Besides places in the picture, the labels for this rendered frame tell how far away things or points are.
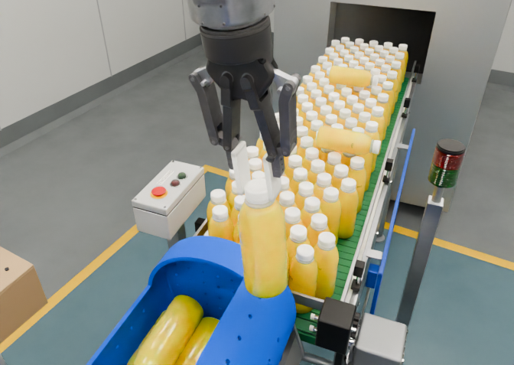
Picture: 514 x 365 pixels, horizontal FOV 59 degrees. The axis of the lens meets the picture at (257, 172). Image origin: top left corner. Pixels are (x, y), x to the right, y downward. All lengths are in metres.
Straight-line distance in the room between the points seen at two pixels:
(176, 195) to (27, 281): 0.38
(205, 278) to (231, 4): 0.59
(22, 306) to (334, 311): 0.64
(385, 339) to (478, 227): 1.91
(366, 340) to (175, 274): 0.49
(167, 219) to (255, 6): 0.77
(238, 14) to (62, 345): 2.05
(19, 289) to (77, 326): 1.36
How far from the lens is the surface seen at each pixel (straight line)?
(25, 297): 1.08
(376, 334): 1.19
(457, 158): 1.12
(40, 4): 3.95
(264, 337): 0.78
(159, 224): 1.17
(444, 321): 2.43
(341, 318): 1.02
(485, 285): 2.68
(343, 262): 1.28
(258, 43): 0.48
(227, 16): 0.46
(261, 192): 0.60
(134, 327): 0.93
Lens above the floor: 1.80
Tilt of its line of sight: 34 degrees down
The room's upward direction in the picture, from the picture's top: straight up
